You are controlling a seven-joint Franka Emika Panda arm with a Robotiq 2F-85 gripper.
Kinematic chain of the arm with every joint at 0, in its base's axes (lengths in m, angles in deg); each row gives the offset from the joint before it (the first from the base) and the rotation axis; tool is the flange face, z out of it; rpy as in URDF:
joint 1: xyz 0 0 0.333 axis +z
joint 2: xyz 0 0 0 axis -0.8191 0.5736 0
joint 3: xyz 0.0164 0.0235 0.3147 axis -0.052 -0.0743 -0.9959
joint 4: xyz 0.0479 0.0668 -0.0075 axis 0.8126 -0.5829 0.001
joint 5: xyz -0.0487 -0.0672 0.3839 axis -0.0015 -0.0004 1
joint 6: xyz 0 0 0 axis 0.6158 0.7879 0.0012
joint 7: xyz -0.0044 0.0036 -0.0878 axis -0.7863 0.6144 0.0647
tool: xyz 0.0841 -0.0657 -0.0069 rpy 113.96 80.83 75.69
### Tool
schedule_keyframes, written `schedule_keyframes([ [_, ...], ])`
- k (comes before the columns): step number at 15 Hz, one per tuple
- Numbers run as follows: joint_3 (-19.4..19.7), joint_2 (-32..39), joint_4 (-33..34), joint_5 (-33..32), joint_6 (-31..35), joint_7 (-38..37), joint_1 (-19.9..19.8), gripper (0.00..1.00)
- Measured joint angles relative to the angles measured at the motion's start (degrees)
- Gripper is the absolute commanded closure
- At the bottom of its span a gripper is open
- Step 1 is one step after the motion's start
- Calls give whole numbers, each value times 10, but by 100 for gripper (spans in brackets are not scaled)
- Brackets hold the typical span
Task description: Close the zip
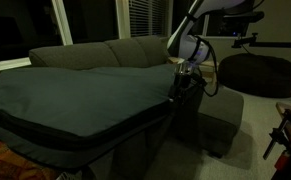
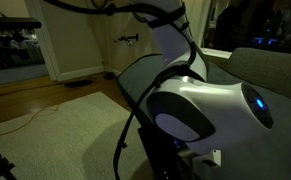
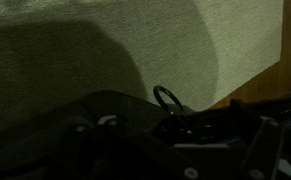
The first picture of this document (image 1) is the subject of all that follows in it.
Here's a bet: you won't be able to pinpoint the dark round bean bag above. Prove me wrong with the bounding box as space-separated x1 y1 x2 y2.
217 53 291 99

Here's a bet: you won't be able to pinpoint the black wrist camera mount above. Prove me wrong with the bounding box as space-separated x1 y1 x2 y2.
191 73 208 88

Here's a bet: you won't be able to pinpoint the white window frame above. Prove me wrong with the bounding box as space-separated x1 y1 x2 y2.
0 0 133 74

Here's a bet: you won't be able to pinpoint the black bar clamp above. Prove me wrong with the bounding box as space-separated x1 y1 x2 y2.
262 109 291 161

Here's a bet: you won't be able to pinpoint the orange patterned cloth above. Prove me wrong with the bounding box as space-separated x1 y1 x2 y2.
0 141 64 180

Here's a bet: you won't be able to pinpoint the small wooden side table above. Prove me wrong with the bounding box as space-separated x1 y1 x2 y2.
167 55 219 87

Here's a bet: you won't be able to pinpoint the cream carpet rug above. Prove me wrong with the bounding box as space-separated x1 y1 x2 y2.
84 79 291 180

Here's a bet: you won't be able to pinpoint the grey fabric sofa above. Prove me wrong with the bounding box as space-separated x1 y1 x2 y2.
28 34 245 159

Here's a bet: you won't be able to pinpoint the black boom stand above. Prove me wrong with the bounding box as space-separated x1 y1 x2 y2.
223 9 291 58

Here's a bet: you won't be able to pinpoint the small red item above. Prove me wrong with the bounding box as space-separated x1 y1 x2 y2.
274 149 291 171

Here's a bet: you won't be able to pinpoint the slatted window blinds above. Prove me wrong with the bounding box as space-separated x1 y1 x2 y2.
128 0 173 38

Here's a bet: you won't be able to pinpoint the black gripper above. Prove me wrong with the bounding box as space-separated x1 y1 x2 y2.
168 72 196 103

